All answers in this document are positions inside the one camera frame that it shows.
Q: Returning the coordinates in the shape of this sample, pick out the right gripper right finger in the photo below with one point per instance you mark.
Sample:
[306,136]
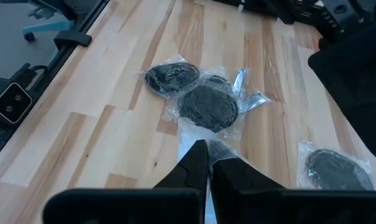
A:
[237,177]

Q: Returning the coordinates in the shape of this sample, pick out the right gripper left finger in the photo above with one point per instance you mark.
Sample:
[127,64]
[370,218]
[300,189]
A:
[190,168]

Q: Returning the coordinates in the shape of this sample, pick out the silver nail clipper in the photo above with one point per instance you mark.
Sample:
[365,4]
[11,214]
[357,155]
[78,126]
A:
[240,81]
[222,151]
[253,102]

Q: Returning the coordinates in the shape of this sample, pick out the black round packet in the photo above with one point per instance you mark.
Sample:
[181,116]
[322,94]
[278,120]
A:
[218,81]
[337,171]
[209,107]
[172,77]

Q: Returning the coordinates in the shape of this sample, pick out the office chair with blue base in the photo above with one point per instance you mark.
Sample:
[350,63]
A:
[48,27]

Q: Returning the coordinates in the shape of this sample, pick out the black aluminium table frame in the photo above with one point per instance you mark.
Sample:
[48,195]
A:
[72,39]

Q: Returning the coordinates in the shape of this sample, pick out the silver-rimmed table camera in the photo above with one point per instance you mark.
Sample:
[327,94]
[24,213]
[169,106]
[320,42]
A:
[12,102]

